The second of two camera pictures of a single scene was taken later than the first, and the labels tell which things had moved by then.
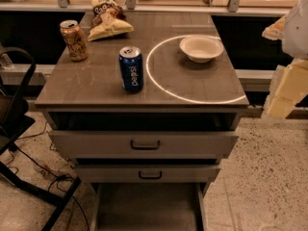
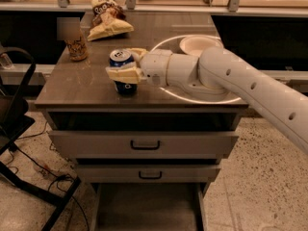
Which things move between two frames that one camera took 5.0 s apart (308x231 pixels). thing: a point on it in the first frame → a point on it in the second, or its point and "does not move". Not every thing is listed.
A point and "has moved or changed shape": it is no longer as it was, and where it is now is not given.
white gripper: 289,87 → 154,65
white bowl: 201,48 does not move
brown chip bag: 109,18 does not move
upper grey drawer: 117,144 does not move
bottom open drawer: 147,206 does not move
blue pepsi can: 131,68 has moved or changed shape
